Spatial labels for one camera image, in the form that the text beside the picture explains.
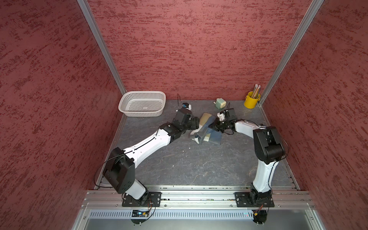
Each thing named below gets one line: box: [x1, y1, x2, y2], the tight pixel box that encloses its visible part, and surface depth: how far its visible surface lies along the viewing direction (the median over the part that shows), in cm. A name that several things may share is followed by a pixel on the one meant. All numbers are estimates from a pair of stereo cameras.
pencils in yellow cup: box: [251, 83, 262, 99], surface depth 112 cm
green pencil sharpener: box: [213, 97, 227, 110], surface depth 116 cm
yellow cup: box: [244, 91, 261, 109], surface depth 118 cm
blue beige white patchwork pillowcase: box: [189, 112, 222, 145], surface depth 99 cm
